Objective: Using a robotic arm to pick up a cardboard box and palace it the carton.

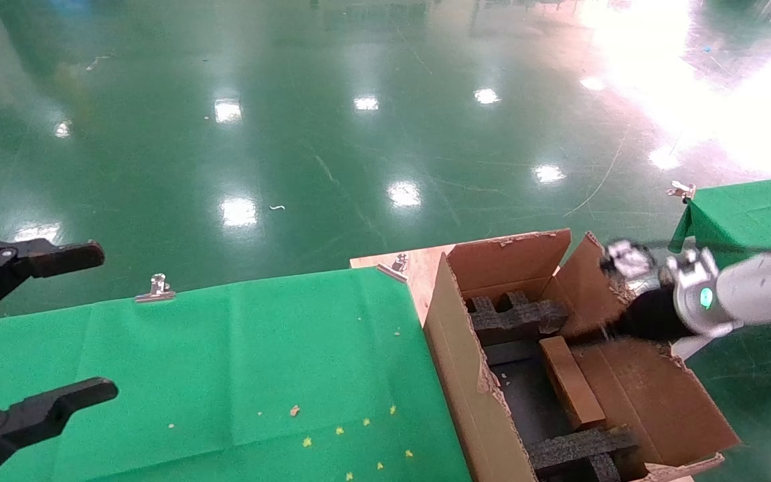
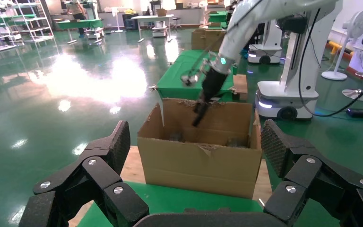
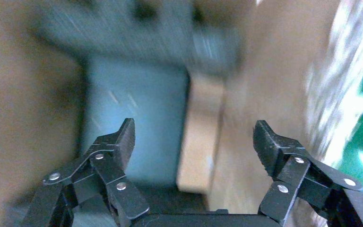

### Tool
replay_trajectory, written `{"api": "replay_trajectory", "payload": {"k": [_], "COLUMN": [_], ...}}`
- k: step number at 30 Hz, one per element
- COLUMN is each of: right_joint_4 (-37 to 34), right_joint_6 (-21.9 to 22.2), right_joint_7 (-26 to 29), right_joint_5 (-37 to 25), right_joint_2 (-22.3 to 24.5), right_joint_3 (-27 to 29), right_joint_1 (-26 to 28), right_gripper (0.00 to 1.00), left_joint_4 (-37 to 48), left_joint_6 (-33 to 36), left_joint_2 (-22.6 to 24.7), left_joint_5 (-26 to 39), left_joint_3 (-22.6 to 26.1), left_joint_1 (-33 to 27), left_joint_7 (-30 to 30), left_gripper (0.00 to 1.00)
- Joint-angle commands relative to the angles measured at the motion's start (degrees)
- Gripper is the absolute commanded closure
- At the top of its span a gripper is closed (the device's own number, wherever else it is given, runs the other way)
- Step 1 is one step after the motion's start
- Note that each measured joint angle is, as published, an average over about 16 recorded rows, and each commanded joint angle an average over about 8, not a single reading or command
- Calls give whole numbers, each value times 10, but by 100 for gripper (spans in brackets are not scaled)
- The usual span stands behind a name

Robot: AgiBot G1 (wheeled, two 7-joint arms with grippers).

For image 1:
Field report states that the large open cardboard carton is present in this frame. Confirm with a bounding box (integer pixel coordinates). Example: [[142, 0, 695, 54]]
[[416, 229, 741, 482]]

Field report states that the white metal table leg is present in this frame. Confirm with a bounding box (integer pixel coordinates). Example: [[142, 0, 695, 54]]
[[670, 331, 714, 362]]

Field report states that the large green tablecloth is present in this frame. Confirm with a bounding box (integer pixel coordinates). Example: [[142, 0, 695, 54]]
[[0, 266, 473, 482]]

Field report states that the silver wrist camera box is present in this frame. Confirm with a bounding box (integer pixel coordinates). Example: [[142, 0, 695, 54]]
[[602, 240, 659, 280]]

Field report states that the green cloth side table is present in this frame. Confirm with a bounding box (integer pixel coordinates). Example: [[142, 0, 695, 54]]
[[669, 175, 771, 410]]

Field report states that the small brown cardboard box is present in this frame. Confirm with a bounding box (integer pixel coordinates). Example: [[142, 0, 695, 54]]
[[538, 336, 607, 430]]

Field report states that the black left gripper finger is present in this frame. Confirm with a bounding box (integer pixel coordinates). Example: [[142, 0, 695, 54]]
[[0, 238, 106, 329], [0, 378, 120, 482]]

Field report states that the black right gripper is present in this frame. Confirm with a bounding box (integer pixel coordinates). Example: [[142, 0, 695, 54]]
[[610, 285, 694, 342]]

